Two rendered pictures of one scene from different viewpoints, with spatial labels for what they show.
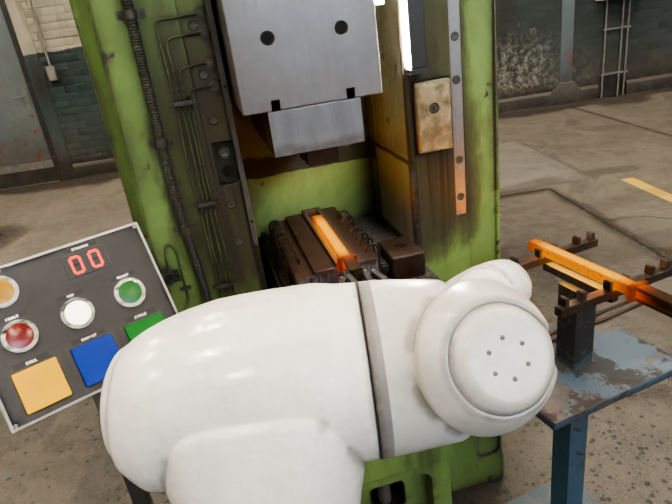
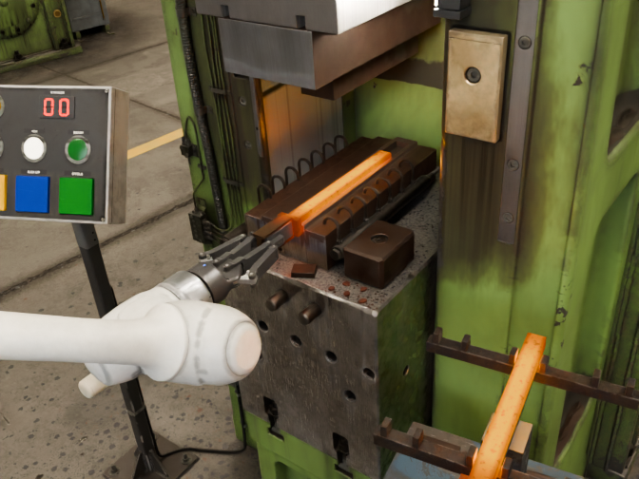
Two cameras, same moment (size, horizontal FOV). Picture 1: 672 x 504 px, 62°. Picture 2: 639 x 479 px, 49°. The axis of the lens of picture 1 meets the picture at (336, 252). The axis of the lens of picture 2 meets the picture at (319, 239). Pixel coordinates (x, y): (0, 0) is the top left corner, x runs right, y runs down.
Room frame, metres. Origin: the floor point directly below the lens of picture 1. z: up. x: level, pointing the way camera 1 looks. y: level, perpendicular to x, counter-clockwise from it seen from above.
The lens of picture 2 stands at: (0.50, -0.92, 1.67)
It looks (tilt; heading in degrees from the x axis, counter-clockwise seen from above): 32 degrees down; 50
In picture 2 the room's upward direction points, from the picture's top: 4 degrees counter-clockwise
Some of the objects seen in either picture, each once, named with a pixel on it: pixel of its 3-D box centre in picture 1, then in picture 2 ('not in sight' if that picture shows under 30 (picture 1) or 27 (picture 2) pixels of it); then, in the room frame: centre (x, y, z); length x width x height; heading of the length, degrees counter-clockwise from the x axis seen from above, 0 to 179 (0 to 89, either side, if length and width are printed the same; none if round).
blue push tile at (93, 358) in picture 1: (98, 359); (33, 194); (0.90, 0.46, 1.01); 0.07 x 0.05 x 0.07; 126
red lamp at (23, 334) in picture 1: (19, 335); not in sight; (0.87, 0.57, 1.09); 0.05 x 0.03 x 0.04; 101
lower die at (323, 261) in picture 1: (319, 247); (346, 191); (1.39, 0.04, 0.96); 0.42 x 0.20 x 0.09; 11
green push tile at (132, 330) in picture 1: (150, 336); (77, 196); (0.95, 0.38, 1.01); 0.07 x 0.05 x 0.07; 126
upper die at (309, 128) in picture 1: (299, 113); (338, 20); (1.39, 0.04, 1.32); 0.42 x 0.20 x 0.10; 11
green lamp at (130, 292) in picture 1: (130, 292); (77, 149); (0.99, 0.41, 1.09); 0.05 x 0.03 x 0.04; 101
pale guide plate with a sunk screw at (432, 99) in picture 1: (433, 116); (474, 86); (1.38, -0.28, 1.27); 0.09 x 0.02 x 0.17; 101
